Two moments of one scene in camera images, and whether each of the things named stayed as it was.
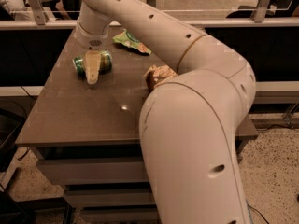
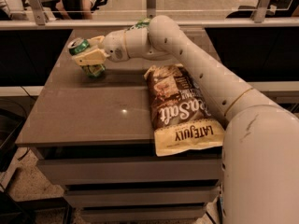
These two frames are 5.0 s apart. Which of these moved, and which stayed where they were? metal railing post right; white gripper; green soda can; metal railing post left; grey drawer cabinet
Moved: green soda can; white gripper
Stayed: metal railing post right; metal railing post left; grey drawer cabinet
